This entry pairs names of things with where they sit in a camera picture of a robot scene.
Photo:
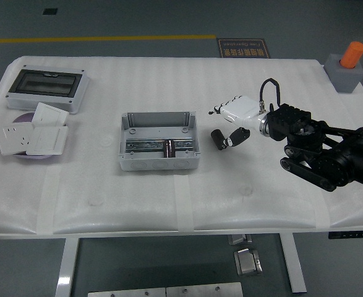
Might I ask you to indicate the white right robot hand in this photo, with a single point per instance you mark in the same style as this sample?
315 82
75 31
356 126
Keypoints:
243 109

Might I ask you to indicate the dark brown cylindrical battery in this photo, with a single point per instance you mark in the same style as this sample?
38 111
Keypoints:
169 148
217 137

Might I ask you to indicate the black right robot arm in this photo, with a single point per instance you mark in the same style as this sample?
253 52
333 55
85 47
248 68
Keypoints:
305 133

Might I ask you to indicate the open grey junction box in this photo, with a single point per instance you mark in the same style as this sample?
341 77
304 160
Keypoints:
156 128

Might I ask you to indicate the grey distribution box, dark lid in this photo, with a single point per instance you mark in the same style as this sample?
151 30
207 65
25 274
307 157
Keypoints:
45 82

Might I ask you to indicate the brown floor sign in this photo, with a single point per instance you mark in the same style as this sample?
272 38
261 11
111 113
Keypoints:
243 48

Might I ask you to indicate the white foam table mat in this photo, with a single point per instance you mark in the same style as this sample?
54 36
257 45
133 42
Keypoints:
230 191

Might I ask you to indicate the grey foam block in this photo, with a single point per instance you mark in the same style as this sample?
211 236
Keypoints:
345 80

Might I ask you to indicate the orange cylinder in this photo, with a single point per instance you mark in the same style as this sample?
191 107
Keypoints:
352 54

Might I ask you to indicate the small metal foot block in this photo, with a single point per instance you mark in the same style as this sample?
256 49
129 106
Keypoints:
238 239

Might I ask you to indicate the large metal foot block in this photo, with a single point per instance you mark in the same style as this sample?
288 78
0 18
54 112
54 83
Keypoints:
247 263

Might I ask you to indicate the white table leg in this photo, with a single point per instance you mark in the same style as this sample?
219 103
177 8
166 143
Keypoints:
66 269
294 266

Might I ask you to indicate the black table control panel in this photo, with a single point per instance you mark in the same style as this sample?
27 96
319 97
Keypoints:
352 234

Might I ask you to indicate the wide grey metal plate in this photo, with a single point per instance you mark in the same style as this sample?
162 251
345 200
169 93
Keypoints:
204 290

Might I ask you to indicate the black floor hatch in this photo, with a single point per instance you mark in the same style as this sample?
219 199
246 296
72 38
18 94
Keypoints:
49 11

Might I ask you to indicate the narrow grey metal plate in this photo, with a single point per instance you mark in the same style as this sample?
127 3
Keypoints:
127 293

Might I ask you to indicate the purple plate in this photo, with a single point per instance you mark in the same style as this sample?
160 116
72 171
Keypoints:
23 119

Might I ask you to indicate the metal rail in junction box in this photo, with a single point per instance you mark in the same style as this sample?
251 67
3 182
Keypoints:
144 144

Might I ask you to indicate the small white switch panel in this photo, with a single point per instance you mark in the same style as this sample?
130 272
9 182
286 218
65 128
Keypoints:
49 114

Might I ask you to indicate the large white switch panel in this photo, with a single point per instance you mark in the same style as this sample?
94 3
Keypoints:
48 140

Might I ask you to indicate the white wall socket panel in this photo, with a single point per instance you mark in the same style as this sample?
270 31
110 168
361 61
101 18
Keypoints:
12 139

